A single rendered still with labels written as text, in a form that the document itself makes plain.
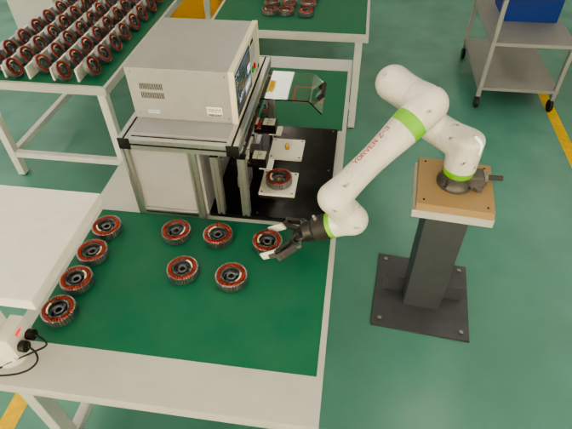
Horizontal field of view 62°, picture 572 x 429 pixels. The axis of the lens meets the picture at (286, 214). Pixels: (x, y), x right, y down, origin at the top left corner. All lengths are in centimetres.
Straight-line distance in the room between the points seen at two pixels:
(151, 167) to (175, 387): 80
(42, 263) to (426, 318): 186
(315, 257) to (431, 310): 100
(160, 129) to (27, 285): 78
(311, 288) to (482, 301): 128
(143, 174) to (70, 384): 77
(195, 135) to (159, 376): 81
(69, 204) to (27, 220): 11
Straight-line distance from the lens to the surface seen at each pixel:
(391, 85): 166
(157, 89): 179
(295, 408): 146
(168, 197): 192
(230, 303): 165
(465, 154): 194
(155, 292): 173
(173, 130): 178
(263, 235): 180
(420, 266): 235
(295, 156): 215
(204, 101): 176
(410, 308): 258
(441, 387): 241
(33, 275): 128
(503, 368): 255
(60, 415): 202
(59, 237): 135
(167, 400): 151
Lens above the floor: 208
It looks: 44 degrees down
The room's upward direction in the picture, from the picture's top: 1 degrees counter-clockwise
